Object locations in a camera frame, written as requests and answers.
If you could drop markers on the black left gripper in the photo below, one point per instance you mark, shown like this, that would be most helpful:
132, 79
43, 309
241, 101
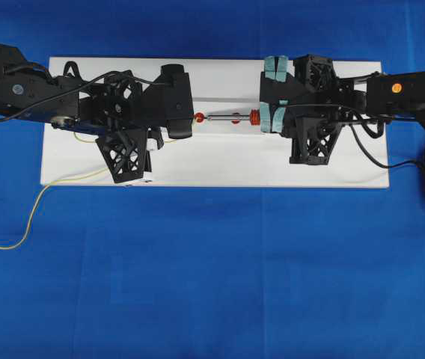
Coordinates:
110, 107

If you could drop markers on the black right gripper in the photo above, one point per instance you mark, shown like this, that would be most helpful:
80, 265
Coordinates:
312, 100

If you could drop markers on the red soldering iron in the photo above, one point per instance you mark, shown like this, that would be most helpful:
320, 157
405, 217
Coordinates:
252, 117

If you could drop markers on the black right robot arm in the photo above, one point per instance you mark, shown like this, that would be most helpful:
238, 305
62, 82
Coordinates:
398, 97

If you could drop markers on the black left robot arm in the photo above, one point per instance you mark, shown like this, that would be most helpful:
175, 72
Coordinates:
28, 91

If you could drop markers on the white paper sheet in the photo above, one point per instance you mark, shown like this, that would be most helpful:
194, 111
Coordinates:
222, 154

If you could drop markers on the blue table mat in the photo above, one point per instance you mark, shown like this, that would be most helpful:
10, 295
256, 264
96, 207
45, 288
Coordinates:
213, 272

